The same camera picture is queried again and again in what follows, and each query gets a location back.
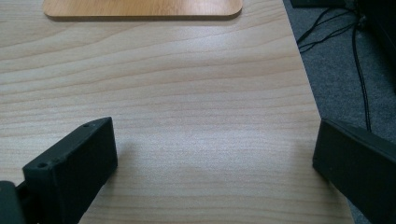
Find thick black cable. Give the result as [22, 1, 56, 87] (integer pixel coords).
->
[351, 18, 373, 133]

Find thin black cable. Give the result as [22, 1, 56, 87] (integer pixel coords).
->
[296, 7, 358, 54]

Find black cables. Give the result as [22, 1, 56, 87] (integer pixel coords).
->
[289, 0, 396, 91]

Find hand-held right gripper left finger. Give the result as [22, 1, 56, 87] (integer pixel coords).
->
[21, 117, 119, 224]

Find wooden cutting board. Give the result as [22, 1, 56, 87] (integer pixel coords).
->
[42, 0, 244, 21]

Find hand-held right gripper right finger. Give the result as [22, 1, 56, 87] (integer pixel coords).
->
[312, 119, 396, 224]

